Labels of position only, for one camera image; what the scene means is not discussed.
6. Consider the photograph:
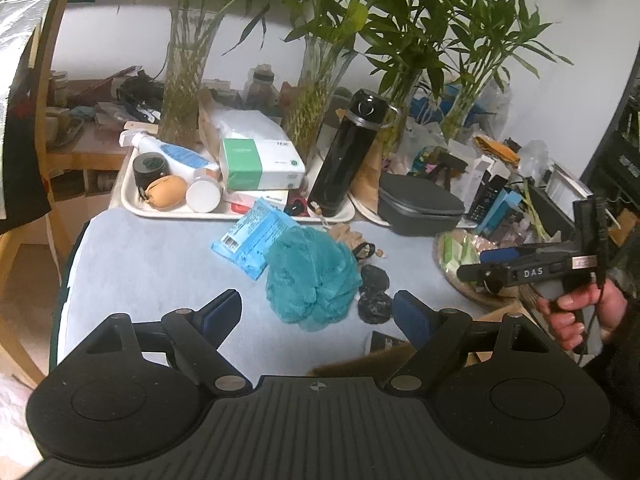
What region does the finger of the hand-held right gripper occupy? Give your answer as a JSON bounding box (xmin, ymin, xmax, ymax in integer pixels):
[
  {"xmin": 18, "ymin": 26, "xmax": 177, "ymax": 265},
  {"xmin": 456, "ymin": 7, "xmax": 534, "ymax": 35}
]
[
  {"xmin": 479, "ymin": 246, "xmax": 531, "ymax": 265},
  {"xmin": 456, "ymin": 261, "xmax": 508, "ymax": 293}
]

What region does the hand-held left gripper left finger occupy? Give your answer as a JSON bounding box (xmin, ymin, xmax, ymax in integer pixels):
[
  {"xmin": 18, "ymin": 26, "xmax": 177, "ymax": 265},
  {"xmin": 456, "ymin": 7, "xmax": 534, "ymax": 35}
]
[{"xmin": 57, "ymin": 288, "xmax": 253, "ymax": 396}]

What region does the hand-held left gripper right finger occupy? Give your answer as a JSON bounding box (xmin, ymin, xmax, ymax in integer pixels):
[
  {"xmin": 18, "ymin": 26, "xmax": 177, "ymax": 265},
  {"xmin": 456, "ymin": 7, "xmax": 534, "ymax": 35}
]
[{"xmin": 385, "ymin": 290, "xmax": 583, "ymax": 393}]

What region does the black printed packet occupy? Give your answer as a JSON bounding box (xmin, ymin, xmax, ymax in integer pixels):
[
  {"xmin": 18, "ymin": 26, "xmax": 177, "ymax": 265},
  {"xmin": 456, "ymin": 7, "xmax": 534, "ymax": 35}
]
[{"xmin": 369, "ymin": 331, "xmax": 408, "ymax": 358}]

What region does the brown cardboard box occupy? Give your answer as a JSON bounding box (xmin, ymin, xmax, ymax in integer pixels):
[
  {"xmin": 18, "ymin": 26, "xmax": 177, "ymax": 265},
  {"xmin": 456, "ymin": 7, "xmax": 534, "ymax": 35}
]
[{"xmin": 306, "ymin": 302, "xmax": 523, "ymax": 378}]

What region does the blue wipe packet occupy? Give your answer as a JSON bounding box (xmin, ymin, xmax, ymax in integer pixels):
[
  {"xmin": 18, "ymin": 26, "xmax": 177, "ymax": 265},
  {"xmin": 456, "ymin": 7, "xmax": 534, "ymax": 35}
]
[{"xmin": 211, "ymin": 197, "xmax": 301, "ymax": 281}]

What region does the teal mesh bath loofah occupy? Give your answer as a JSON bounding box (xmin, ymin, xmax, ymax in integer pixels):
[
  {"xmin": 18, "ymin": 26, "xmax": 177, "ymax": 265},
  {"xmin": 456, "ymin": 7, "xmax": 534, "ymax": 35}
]
[{"xmin": 263, "ymin": 225, "xmax": 363, "ymax": 333}]

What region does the person's right hand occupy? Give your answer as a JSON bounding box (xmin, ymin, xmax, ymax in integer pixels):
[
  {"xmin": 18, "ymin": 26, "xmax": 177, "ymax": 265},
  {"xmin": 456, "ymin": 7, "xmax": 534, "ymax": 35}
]
[{"xmin": 542, "ymin": 280, "xmax": 628, "ymax": 353}]

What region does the woven straw basket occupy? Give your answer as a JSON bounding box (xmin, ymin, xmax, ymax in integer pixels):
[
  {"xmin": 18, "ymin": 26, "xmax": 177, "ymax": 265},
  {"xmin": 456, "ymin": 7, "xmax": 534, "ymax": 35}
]
[{"xmin": 432, "ymin": 230, "xmax": 521, "ymax": 311}]

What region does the blue product carton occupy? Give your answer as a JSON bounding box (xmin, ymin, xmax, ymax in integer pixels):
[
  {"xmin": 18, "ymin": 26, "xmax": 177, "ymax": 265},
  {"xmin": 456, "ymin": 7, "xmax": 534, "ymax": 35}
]
[{"xmin": 482, "ymin": 190, "xmax": 531, "ymax": 236}]

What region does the black product carton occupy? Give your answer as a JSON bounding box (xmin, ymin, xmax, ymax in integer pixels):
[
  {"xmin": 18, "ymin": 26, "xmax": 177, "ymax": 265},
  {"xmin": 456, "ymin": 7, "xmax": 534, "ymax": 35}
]
[{"xmin": 472, "ymin": 175, "xmax": 508, "ymax": 221}]

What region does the black device box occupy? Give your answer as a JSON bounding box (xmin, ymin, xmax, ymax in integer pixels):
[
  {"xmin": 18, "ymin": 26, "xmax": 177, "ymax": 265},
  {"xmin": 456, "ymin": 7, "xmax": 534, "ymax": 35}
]
[{"xmin": 527, "ymin": 185, "xmax": 576, "ymax": 241}]

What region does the pale blue table mat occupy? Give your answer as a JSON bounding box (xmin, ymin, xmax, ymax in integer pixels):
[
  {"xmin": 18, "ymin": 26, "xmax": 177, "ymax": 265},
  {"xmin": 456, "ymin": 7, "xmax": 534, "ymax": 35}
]
[{"xmin": 60, "ymin": 205, "xmax": 501, "ymax": 391}]

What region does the white product carton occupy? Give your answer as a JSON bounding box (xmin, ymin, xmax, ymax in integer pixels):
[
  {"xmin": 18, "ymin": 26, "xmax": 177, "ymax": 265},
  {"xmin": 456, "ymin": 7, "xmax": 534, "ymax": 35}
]
[{"xmin": 450, "ymin": 152, "xmax": 496, "ymax": 201}]

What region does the grey zip case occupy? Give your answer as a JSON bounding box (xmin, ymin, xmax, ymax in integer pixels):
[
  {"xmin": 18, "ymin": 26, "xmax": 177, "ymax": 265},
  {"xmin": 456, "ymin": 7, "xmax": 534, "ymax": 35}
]
[{"xmin": 377, "ymin": 172, "xmax": 467, "ymax": 237}]

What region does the orange yellow folded cloth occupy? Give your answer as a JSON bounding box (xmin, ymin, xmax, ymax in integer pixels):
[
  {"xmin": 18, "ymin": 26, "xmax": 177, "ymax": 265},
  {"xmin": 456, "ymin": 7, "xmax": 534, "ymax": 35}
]
[{"xmin": 472, "ymin": 135, "xmax": 521, "ymax": 163}]

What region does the white plastic tray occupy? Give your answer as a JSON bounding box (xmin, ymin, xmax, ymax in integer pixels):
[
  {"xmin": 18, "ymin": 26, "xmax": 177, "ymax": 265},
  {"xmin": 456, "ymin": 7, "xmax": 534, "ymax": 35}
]
[
  {"xmin": 347, "ymin": 190, "xmax": 396, "ymax": 227},
  {"xmin": 111, "ymin": 145, "xmax": 357, "ymax": 223}
]

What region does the colourful printed pouch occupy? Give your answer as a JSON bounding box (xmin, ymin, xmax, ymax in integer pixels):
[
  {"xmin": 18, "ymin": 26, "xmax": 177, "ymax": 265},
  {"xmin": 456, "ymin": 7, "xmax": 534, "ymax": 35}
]
[{"xmin": 412, "ymin": 145, "xmax": 441, "ymax": 176}]

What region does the white lid cosmetic jar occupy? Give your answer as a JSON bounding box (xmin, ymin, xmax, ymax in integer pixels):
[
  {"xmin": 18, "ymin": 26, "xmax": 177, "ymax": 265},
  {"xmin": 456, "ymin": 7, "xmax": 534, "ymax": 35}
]
[{"xmin": 186, "ymin": 169, "xmax": 222, "ymax": 213}]

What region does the red white flat box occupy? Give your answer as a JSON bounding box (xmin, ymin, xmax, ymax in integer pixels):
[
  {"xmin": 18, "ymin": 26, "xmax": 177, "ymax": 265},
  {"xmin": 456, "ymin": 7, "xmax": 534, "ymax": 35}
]
[{"xmin": 225, "ymin": 190, "xmax": 291, "ymax": 211}]

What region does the tan egg-shaped sponge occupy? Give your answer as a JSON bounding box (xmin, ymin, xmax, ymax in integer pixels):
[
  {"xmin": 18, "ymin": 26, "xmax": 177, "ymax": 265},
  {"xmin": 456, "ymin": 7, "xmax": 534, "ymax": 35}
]
[{"xmin": 142, "ymin": 175, "xmax": 188, "ymax": 209}]

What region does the black storage rack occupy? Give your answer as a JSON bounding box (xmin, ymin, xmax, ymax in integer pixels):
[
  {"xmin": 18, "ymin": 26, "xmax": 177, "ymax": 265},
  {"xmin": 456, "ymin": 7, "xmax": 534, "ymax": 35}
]
[{"xmin": 582, "ymin": 75, "xmax": 640, "ymax": 206}]

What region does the brown paper bag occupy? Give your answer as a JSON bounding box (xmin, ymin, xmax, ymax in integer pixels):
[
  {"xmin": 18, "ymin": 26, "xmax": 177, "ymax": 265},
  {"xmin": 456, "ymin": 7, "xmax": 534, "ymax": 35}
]
[
  {"xmin": 199, "ymin": 87, "xmax": 226, "ymax": 136},
  {"xmin": 350, "ymin": 145, "xmax": 386, "ymax": 211}
]

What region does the glass vase with lucky bamboo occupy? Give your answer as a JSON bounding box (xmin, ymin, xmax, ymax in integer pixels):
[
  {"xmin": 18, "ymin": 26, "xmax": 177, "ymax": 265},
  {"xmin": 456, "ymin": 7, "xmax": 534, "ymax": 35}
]
[
  {"xmin": 440, "ymin": 0, "xmax": 573, "ymax": 142},
  {"xmin": 240, "ymin": 0, "xmax": 451, "ymax": 161},
  {"xmin": 115, "ymin": 0, "xmax": 271, "ymax": 146},
  {"xmin": 360, "ymin": 0, "xmax": 451, "ymax": 152}
]

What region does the green white tissue box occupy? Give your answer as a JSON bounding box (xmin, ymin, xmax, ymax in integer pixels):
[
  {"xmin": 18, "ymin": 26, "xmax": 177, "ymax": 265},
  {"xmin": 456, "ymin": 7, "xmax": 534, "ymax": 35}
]
[{"xmin": 219, "ymin": 137, "xmax": 307, "ymax": 192}]

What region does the blue plastic bag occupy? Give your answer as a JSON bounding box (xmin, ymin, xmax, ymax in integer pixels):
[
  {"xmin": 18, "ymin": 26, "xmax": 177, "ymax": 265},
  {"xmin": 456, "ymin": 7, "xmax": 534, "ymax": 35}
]
[{"xmin": 410, "ymin": 92, "xmax": 496, "ymax": 126}]

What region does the black round jar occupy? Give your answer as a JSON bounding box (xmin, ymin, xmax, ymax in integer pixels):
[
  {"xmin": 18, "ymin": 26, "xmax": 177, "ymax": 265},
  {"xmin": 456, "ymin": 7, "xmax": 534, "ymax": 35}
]
[{"xmin": 133, "ymin": 152, "xmax": 168, "ymax": 188}]

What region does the white blue lotion bottle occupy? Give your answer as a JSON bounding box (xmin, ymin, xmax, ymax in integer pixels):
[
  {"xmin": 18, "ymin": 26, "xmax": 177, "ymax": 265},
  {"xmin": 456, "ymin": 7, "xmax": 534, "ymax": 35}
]
[{"xmin": 120, "ymin": 130, "xmax": 221, "ymax": 172}]

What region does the black thermos bottle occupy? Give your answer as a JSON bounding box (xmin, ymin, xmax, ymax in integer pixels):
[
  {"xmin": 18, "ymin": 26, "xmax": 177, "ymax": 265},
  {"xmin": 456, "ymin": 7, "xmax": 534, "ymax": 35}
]
[{"xmin": 306, "ymin": 88, "xmax": 401, "ymax": 218}]

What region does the white plastic bag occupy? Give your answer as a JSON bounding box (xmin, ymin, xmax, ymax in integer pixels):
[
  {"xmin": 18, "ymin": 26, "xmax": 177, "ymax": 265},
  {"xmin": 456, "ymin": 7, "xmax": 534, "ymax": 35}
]
[{"xmin": 215, "ymin": 110, "xmax": 288, "ymax": 142}]

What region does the wooden chair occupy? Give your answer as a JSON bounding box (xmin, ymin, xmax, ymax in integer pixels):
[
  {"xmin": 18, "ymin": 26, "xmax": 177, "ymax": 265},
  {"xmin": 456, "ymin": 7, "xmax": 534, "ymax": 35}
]
[{"xmin": 0, "ymin": 0, "xmax": 101, "ymax": 391}]

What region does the cluttered wooden side table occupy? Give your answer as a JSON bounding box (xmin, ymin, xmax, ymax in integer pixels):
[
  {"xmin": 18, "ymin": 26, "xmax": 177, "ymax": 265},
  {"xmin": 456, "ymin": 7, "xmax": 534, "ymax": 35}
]
[{"xmin": 45, "ymin": 65, "xmax": 166, "ymax": 201}]

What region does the clear plastic jar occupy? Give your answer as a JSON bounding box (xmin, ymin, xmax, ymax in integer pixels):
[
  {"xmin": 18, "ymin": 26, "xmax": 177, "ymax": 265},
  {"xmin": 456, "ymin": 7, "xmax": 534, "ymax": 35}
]
[{"xmin": 245, "ymin": 64, "xmax": 281, "ymax": 116}]

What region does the black garment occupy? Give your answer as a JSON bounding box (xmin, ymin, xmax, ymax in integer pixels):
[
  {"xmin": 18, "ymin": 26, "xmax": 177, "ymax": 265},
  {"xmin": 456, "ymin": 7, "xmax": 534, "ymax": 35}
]
[{"xmin": 0, "ymin": 25, "xmax": 56, "ymax": 221}]

